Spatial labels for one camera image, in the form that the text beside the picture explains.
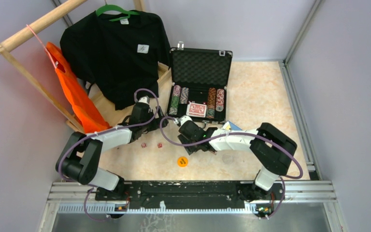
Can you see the blue playing card box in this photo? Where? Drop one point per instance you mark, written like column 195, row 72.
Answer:
column 230, row 126

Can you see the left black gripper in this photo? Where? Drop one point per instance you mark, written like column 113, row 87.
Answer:
column 155, row 121

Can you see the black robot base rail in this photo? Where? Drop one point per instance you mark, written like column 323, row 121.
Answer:
column 191, row 195

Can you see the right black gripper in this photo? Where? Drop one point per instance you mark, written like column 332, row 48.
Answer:
column 192, row 144

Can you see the orange black chip stack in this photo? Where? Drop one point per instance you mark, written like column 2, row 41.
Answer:
column 211, row 103

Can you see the green clothes hanger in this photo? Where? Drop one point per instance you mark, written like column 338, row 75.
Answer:
column 111, row 7

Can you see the wooden clothes rack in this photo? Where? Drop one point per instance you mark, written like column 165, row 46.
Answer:
column 30, row 93

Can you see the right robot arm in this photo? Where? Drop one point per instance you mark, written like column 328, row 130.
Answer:
column 274, row 150

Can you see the black t-shirt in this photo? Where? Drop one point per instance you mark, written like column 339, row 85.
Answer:
column 118, row 53

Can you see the clear round button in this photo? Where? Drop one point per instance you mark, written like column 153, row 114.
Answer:
column 227, row 159

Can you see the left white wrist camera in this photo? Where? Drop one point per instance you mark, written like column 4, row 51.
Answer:
column 144, row 100

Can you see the red white chip stack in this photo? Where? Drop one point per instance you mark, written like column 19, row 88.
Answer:
column 220, row 99

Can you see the orange round dealer button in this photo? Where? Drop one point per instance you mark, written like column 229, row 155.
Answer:
column 182, row 161

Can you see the green grey chip stack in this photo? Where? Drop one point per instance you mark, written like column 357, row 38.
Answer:
column 175, row 98

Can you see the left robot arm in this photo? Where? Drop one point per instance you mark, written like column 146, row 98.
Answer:
column 80, row 158

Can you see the black aluminium poker case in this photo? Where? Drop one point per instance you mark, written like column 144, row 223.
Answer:
column 199, row 70

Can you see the purple blue chip stack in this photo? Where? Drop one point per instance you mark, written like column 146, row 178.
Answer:
column 184, row 95

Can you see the red playing card deck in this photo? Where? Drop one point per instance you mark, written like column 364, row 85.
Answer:
column 196, row 109

